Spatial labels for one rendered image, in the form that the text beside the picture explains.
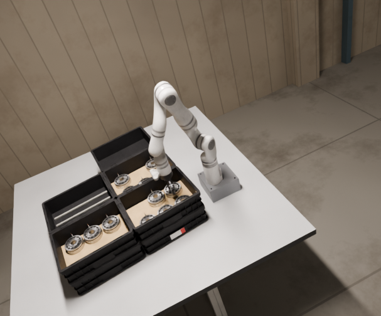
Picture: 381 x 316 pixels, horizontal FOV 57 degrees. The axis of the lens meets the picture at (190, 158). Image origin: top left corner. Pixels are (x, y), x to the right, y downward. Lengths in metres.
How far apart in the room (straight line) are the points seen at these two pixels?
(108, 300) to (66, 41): 2.29
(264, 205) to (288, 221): 0.17
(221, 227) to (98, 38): 2.16
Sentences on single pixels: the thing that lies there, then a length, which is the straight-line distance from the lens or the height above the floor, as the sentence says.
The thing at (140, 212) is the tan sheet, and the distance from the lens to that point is 2.03.
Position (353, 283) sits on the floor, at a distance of 2.58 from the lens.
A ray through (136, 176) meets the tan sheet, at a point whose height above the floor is 0.83.
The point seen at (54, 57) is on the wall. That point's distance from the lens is 3.44.
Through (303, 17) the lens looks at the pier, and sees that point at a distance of 4.17.
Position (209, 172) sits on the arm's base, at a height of 0.90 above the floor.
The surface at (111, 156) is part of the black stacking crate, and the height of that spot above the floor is 0.83.
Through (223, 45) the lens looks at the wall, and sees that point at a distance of 3.85.
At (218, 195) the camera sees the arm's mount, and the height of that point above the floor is 0.74.
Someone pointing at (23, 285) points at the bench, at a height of 0.70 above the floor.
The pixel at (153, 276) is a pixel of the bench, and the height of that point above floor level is 0.70.
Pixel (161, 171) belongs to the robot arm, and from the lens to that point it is 1.87.
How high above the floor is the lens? 2.21
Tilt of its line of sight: 37 degrees down
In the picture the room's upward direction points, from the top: 18 degrees counter-clockwise
